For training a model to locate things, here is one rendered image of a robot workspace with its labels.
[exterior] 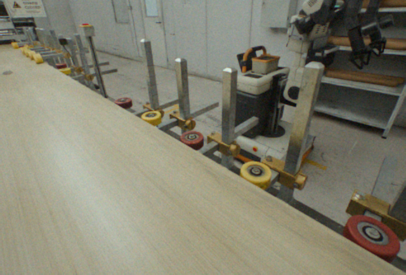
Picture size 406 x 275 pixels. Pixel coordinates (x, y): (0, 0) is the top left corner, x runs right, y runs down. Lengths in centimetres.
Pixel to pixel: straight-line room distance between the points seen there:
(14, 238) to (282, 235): 52
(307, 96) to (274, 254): 36
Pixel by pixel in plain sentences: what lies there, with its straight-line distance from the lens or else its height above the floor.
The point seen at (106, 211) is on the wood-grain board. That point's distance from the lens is 54.
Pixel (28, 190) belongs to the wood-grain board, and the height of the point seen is 90.
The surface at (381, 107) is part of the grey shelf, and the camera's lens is 334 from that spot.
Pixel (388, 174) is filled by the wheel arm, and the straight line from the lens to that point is 83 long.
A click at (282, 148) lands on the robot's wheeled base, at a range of 181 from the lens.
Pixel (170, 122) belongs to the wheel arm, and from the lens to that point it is 95.
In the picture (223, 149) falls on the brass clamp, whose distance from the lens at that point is 81.
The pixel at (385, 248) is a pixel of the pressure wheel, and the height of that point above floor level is 91.
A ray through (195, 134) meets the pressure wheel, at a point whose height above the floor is 91.
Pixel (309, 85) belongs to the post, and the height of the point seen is 112.
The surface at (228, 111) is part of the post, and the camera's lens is 73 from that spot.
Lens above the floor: 128
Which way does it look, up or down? 28 degrees down
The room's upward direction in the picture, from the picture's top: 2 degrees counter-clockwise
